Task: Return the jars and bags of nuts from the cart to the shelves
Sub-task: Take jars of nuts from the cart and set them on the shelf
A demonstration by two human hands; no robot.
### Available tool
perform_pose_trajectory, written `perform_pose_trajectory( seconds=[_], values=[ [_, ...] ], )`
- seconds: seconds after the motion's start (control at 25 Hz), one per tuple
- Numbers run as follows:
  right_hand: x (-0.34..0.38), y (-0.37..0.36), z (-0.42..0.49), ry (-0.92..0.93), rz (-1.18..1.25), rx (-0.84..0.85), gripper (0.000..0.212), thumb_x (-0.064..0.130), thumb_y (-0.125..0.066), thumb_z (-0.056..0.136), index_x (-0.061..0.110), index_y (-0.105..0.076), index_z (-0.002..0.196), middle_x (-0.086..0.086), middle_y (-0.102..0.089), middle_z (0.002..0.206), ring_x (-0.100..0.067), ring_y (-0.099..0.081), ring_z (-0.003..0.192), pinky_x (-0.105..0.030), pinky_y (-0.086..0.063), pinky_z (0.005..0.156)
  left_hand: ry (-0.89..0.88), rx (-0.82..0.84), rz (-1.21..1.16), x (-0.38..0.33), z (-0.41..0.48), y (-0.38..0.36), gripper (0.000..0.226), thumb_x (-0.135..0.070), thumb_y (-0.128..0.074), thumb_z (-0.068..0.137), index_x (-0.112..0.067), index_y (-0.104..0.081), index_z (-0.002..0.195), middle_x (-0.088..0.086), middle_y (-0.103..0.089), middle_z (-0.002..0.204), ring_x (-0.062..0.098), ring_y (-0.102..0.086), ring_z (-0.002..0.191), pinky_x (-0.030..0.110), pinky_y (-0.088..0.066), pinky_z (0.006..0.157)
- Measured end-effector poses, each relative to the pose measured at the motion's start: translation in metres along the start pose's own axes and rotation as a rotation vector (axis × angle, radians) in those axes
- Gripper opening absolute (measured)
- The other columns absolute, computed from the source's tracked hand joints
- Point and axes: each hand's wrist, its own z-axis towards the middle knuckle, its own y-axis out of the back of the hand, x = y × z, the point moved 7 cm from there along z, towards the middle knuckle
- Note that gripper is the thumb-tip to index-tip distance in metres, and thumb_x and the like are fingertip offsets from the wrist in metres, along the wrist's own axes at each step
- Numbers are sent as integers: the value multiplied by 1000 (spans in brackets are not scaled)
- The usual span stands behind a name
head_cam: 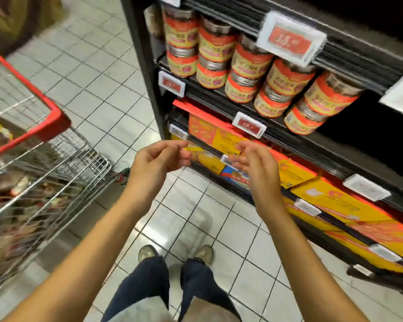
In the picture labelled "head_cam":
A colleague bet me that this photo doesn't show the person's right hand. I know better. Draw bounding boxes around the person's right hand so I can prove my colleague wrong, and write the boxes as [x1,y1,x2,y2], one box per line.
[227,140,283,215]

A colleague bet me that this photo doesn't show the person's left hand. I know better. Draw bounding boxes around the person's left hand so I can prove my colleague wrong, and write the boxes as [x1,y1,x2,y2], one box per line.
[124,139,192,205]

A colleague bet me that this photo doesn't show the row of small cashew jars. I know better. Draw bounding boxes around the row of small cashew jars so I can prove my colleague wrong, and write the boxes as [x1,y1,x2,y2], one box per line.
[163,4,365,136]

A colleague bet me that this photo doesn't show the red-trimmed wire shopping cart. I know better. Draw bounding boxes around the red-trimmed wire shopping cart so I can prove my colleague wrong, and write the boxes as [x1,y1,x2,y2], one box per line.
[0,42,132,298]

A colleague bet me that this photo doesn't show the black metal store shelf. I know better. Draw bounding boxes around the black metal store shelf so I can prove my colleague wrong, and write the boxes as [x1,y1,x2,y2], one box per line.
[121,0,403,299]

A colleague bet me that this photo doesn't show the pile of snacks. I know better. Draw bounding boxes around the pile of snacks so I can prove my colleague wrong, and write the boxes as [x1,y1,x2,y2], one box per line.
[0,114,75,279]

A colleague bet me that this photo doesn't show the person's left forearm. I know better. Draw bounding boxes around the person's left forearm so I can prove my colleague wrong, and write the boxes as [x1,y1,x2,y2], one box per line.
[3,194,155,322]

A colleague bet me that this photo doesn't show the person's right forearm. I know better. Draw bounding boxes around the person's right forearm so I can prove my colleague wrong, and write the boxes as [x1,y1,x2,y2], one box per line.
[255,198,370,322]

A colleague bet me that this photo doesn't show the person's shoe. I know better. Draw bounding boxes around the person's shoe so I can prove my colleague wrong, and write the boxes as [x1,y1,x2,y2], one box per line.
[193,245,214,266]
[137,244,159,263]

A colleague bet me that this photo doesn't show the person's dark trousers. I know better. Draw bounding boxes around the person's dark trousers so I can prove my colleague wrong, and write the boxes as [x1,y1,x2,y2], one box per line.
[101,257,243,322]

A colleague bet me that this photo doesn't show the flat blue box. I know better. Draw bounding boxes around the flat blue box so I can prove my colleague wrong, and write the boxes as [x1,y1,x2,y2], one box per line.
[222,164,253,190]

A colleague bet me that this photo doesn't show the yellow gift box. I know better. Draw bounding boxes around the yellow gift box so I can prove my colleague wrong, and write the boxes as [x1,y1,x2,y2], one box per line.
[211,127,249,156]

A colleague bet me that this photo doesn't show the flat yellow box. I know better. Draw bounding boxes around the flat yellow box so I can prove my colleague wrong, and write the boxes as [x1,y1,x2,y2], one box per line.
[188,144,226,175]

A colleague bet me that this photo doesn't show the long orange yellow box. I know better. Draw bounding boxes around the long orange yellow box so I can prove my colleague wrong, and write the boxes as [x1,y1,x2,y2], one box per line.
[290,176,403,262]

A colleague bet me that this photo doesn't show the white printed display stand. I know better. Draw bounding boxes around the white printed display stand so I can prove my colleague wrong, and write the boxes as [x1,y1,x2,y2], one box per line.
[0,0,64,58]

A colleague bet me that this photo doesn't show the orange chain-print gift box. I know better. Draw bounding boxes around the orange chain-print gift box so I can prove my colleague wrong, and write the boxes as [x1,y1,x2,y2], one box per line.
[269,151,318,190]

